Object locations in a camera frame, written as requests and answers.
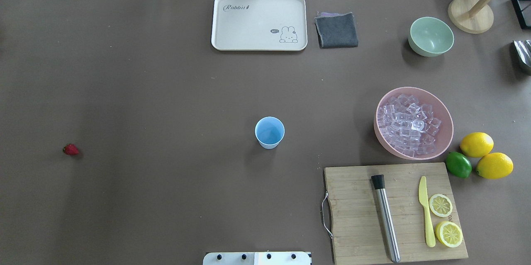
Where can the red strawberry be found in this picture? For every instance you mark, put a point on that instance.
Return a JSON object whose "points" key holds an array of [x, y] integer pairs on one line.
{"points": [[71, 150]]}

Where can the blue paper cup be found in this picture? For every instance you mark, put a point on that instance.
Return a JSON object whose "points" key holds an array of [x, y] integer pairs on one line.
{"points": [[269, 131]]}

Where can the pile of ice cubes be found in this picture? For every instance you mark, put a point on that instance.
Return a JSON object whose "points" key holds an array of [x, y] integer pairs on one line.
{"points": [[408, 125]]}

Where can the cream rabbit tray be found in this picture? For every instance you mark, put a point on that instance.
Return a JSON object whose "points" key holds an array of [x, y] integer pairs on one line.
{"points": [[259, 25]]}

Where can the grey folded cloth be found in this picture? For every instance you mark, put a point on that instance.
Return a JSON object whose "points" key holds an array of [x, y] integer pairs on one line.
{"points": [[336, 30]]}

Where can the steel muddler black tip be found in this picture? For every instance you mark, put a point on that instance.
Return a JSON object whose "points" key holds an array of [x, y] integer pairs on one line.
{"points": [[386, 215]]}

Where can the wooden cutting board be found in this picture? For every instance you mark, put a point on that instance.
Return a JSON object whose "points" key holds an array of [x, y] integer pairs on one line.
{"points": [[356, 225]]}

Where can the pink bowl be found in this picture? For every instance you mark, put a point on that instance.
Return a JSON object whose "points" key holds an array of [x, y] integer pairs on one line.
{"points": [[443, 138]]}

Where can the green bowl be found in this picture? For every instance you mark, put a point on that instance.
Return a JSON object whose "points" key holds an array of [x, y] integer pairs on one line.
{"points": [[430, 37]]}

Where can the upper lemon half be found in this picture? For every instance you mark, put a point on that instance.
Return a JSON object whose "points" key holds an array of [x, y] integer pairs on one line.
{"points": [[440, 205]]}

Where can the lemon half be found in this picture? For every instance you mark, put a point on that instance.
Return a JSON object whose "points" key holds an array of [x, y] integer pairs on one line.
{"points": [[449, 234], [440, 205]]}

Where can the green lime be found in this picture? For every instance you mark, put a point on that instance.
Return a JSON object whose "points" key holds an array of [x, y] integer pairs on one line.
{"points": [[458, 164]]}

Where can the yellow plastic knife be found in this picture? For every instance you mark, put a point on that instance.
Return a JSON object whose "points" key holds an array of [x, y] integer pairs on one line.
{"points": [[430, 237]]}

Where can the upper whole lemon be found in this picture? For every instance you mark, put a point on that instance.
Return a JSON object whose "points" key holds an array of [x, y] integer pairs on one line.
{"points": [[477, 144]]}

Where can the whole lemon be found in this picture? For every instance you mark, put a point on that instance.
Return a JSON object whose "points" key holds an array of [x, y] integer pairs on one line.
{"points": [[494, 165], [477, 144]]}

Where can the lower lemon half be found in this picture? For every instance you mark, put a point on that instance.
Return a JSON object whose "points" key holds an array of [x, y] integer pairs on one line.
{"points": [[449, 234]]}

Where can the wooden stand with base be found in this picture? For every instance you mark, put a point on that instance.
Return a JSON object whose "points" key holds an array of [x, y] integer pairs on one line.
{"points": [[471, 16]]}

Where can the lower whole lemon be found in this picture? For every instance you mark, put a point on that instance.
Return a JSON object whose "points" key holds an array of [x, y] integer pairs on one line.
{"points": [[494, 165]]}

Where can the shiny metal object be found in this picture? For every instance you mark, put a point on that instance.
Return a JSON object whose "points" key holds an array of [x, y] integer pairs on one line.
{"points": [[523, 52]]}

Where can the black box at edge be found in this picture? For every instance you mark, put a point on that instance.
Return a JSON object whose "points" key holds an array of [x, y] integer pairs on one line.
{"points": [[522, 10]]}

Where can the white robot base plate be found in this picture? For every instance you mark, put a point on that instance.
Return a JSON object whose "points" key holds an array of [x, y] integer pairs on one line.
{"points": [[258, 258]]}

